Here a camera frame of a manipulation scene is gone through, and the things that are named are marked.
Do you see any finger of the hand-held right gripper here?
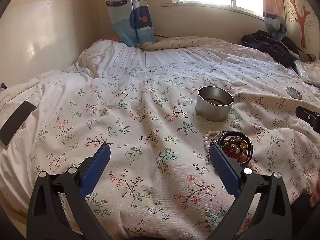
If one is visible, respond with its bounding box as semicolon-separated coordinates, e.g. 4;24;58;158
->
295;106;320;130

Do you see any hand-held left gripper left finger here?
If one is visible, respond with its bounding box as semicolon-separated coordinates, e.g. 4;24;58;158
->
26;144;112;240

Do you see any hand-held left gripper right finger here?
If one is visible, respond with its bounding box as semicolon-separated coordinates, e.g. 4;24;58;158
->
207;145;293;240

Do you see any heap of mixed bracelets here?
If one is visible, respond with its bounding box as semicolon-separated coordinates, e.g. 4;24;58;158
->
210;130;253;166

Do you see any white bead bracelet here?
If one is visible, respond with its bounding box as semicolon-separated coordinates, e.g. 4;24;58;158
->
204;129;227;155

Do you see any round silver metal tin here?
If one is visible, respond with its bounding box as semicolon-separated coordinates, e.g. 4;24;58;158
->
195;86;234;122

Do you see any round tin lid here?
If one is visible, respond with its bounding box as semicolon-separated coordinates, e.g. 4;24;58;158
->
286;86;303;97

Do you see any clear plastic bag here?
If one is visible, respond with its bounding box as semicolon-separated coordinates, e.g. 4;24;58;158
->
294;60;320;85

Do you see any floral bedsheet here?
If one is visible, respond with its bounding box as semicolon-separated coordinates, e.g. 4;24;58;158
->
29;61;320;240

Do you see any black jacket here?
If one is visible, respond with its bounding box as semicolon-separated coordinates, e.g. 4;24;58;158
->
241;30;307;68

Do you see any black smartphone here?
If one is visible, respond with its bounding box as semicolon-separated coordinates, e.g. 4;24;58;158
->
0;101;37;147

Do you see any peach curtain with blue hem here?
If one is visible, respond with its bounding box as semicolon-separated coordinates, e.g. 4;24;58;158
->
261;0;287;40

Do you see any white striped duvet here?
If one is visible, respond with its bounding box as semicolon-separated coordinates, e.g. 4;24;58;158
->
0;39;288;230

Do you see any beige striped pillow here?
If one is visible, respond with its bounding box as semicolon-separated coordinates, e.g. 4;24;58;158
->
142;36;240;50

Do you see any whale print curtain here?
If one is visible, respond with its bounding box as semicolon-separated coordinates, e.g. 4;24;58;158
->
103;0;156;47

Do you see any tree wall sticker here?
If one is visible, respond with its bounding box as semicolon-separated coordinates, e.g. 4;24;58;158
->
285;0;317;49

